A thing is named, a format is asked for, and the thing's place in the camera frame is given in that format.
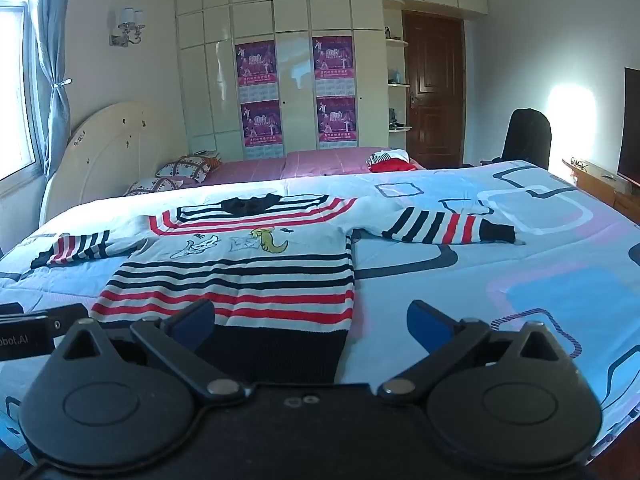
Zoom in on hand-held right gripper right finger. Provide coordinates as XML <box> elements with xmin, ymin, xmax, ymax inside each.
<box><xmin>377</xmin><ymin>300</ymin><xmax>576</xmax><ymax>403</ymax></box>

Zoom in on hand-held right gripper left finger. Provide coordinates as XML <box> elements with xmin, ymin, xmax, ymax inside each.
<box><xmin>47</xmin><ymin>299</ymin><xmax>248</xmax><ymax>403</ymax></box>

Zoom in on striped knit sweater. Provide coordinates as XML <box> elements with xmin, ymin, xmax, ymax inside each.
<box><xmin>31</xmin><ymin>192</ymin><xmax>526</xmax><ymax>383</ymax></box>

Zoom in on red and white clothes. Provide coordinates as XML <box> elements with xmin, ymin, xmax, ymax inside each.
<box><xmin>365</xmin><ymin>149</ymin><xmax>413</xmax><ymax>173</ymax></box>

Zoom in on printed blue blanket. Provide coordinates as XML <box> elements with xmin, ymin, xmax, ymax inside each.
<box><xmin>0</xmin><ymin>160</ymin><xmax>640</xmax><ymax>463</ymax></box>

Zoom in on patterned pillow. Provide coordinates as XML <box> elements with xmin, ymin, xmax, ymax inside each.
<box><xmin>155</xmin><ymin>155</ymin><xmax>213</xmax><ymax>183</ymax></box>
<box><xmin>124</xmin><ymin>177</ymin><xmax>197</xmax><ymax>197</ymax></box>

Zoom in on pink bed sheet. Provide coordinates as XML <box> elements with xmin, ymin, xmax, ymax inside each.
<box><xmin>207</xmin><ymin>146</ymin><xmax>426</xmax><ymax>181</ymax></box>

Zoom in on cream bed headboard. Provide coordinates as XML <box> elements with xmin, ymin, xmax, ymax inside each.
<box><xmin>40</xmin><ymin>101</ymin><xmax>188</xmax><ymax>223</ymax></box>

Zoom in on black office chair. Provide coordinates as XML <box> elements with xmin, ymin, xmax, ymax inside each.
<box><xmin>480</xmin><ymin>108</ymin><xmax>552</xmax><ymax>171</ymax></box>

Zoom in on wooden cabinet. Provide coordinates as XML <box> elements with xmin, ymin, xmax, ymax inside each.
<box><xmin>562</xmin><ymin>157</ymin><xmax>640</xmax><ymax>222</ymax></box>

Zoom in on brown wooden door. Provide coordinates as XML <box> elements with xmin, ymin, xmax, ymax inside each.
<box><xmin>402</xmin><ymin>10</ymin><xmax>467</xmax><ymax>168</ymax></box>

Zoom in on cream corner shelves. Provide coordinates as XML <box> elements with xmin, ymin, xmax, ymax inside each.
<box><xmin>384</xmin><ymin>25</ymin><xmax>412</xmax><ymax>133</ymax></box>

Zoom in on window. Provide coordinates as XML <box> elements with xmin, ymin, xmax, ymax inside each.
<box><xmin>0</xmin><ymin>0</ymin><xmax>42</xmax><ymax>182</ymax></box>

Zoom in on flat screen television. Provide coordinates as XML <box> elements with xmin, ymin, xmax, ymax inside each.
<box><xmin>617</xmin><ymin>66</ymin><xmax>640</xmax><ymax>184</ymax></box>

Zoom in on blue curtain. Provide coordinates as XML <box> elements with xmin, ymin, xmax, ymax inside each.
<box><xmin>35</xmin><ymin>0</ymin><xmax>74</xmax><ymax>181</ymax></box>

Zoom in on cream wardrobe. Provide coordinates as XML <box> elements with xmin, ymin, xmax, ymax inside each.
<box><xmin>175</xmin><ymin>0</ymin><xmax>489</xmax><ymax>162</ymax></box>

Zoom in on purple wall poster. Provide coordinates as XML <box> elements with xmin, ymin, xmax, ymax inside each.
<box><xmin>316</xmin><ymin>96</ymin><xmax>358</xmax><ymax>150</ymax></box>
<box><xmin>312</xmin><ymin>36</ymin><xmax>355</xmax><ymax>97</ymax></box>
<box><xmin>236</xmin><ymin>41</ymin><xmax>279</xmax><ymax>103</ymax></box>
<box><xmin>241</xmin><ymin>101</ymin><xmax>285</xmax><ymax>161</ymax></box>

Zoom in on wall lamp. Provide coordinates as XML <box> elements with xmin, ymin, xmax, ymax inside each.
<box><xmin>110</xmin><ymin>7</ymin><xmax>147</xmax><ymax>47</ymax></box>

